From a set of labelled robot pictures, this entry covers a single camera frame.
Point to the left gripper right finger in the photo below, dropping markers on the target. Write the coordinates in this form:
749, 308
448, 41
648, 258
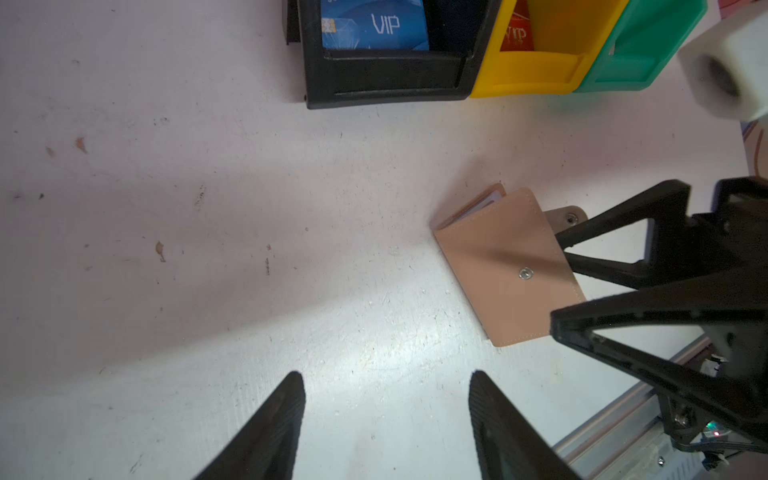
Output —
507, 446

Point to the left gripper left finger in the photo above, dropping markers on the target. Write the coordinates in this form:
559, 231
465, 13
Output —
266, 446

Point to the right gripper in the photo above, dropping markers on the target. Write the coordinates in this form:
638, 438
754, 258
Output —
652, 239

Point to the tan leather card holder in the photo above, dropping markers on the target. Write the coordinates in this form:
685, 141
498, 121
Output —
503, 251

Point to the red card in yellow bin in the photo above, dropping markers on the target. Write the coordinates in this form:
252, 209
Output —
519, 32

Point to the blue VIP card in bin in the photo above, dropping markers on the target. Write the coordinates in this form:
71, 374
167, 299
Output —
374, 25

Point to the green plastic bin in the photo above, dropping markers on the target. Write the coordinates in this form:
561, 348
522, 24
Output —
645, 38

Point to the yellow plastic bin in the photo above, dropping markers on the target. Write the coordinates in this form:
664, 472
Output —
567, 37

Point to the black plastic bin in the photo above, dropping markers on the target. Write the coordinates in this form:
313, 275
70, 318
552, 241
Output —
458, 32

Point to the aluminium front rail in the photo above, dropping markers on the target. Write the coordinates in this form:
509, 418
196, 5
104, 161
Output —
626, 440

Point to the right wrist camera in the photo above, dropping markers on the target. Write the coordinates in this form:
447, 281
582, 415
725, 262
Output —
726, 66

